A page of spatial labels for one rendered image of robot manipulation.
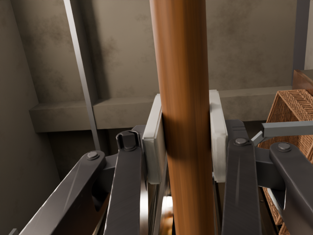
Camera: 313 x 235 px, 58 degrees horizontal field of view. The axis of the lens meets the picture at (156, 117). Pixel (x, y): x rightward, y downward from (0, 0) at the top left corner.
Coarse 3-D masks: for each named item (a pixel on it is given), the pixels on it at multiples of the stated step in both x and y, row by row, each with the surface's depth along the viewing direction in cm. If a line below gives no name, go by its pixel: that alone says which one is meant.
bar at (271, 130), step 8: (312, 120) 106; (264, 128) 105; (272, 128) 105; (280, 128) 104; (288, 128) 104; (296, 128) 104; (304, 128) 103; (312, 128) 103; (256, 136) 109; (264, 136) 106; (272, 136) 106; (256, 144) 109; (216, 216) 99; (216, 224) 96; (216, 232) 92
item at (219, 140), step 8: (216, 96) 19; (216, 104) 18; (216, 112) 17; (216, 120) 16; (224, 120) 16; (216, 128) 15; (224, 128) 15; (216, 136) 14; (224, 136) 14; (216, 144) 14; (224, 144) 14; (216, 152) 15; (224, 152) 14; (216, 160) 15; (224, 160) 15; (216, 168) 15; (224, 168) 15; (216, 176) 15; (224, 176) 15
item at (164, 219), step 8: (168, 168) 170; (168, 176) 166; (168, 184) 162; (160, 192) 148; (168, 192) 157; (160, 200) 142; (168, 200) 153; (160, 208) 136; (168, 208) 150; (160, 216) 132; (168, 216) 146; (160, 224) 129; (168, 224) 143; (160, 232) 126; (168, 232) 140
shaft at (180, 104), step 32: (160, 0) 14; (192, 0) 14; (160, 32) 15; (192, 32) 15; (160, 64) 16; (192, 64) 15; (160, 96) 17; (192, 96) 16; (192, 128) 17; (192, 160) 18; (192, 192) 19; (192, 224) 20
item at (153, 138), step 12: (156, 96) 20; (156, 108) 18; (156, 120) 16; (144, 132) 16; (156, 132) 15; (144, 144) 15; (156, 144) 15; (156, 156) 15; (156, 168) 15; (156, 180) 16
